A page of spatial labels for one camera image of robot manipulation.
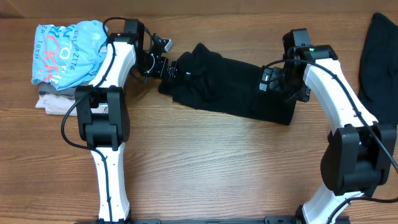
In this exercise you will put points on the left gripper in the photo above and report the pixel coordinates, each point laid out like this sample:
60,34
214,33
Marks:
161,71

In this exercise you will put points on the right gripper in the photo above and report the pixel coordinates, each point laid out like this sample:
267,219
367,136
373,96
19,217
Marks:
301,92

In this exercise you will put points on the black t-shirt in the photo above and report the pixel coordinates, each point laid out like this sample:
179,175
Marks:
214,83

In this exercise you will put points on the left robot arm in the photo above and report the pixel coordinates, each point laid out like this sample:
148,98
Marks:
103,118

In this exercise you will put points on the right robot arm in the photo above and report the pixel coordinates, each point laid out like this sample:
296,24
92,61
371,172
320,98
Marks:
360,150

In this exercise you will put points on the light blue printed t-shirt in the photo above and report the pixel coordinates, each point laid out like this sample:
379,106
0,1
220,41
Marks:
66,57

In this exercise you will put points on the beige folded shirt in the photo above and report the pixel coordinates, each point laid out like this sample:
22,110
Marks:
53,104

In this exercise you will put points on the grey folded shirt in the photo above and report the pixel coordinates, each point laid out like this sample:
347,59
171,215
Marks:
46,89

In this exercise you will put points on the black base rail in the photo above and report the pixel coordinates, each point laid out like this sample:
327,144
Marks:
211,221

